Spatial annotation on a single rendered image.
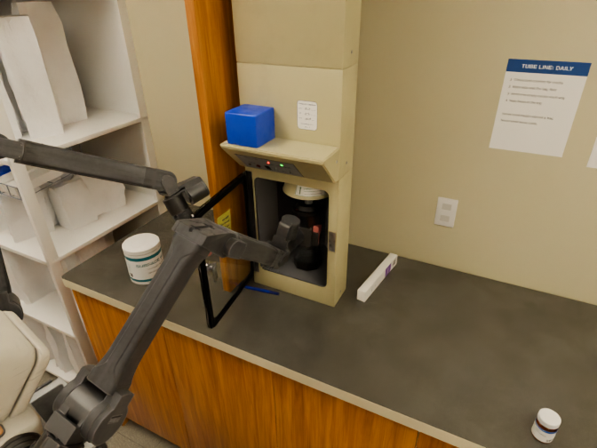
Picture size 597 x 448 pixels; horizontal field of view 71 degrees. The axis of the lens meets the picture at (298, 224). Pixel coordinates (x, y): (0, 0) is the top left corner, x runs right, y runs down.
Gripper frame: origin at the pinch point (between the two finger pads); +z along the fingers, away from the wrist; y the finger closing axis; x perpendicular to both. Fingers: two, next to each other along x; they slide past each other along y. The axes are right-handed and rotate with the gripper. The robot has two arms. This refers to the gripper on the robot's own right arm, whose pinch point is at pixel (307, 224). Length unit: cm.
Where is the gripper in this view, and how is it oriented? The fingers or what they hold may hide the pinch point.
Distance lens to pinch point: 144.3
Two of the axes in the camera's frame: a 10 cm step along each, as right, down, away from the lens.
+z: 4.5, -3.8, 8.1
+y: -8.9, -2.0, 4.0
